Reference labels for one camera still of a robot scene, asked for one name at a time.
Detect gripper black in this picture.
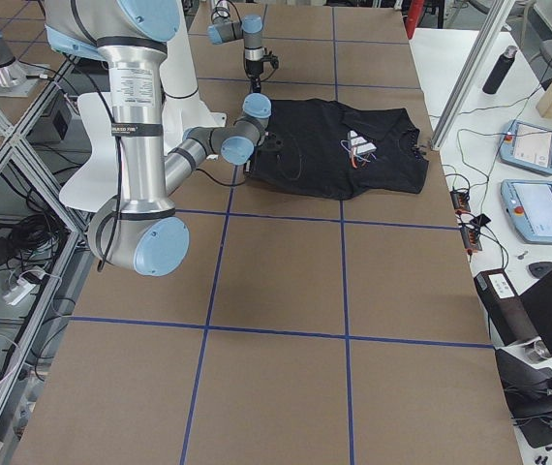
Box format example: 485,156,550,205
243,133,284,175
244,46,279,93

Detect black graphic t-shirt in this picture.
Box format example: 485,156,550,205
248,99,428,201

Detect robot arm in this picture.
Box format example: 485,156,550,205
207,1,280,93
45,1,272,276

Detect white plastic chair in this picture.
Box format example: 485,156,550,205
59,92,117,213

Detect orange terminal strip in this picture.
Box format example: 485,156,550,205
450,189,482,257

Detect black water bottle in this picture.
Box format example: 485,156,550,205
482,46,518,95

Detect upper teach pendant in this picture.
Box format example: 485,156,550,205
499,119,552,175

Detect teach pendant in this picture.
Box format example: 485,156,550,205
499,119,552,175
500,179,552,245

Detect lower teach pendant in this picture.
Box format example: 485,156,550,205
500,179,552,245

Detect black computer mouse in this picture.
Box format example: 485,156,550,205
528,261,552,279

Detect black box device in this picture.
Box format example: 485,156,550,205
474,268,537,345

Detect aluminium frame post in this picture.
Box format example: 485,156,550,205
430,0,514,150

